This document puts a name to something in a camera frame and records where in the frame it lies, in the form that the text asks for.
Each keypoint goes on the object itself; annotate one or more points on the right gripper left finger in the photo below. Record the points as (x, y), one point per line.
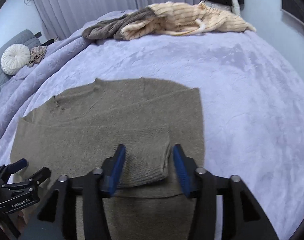
(101, 183)

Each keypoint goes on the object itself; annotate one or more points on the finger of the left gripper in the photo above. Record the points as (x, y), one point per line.
(17, 166)
(40, 176)

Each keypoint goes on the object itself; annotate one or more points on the small beige crumpled cloth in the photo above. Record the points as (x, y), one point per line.
(37, 55)

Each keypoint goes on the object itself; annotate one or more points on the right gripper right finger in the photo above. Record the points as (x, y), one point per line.
(197, 183)

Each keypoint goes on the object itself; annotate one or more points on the grey quilted headboard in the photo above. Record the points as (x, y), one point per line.
(26, 38)

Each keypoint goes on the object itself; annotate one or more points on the cream and brown striped garment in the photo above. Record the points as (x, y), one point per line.
(169, 18)

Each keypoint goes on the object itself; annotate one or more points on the olive green knit sweater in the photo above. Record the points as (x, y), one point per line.
(76, 130)

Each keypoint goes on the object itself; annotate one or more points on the lavender plush bed blanket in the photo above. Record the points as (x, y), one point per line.
(252, 103)

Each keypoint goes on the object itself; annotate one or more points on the white round pleated pillow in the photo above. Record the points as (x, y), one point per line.
(14, 58)

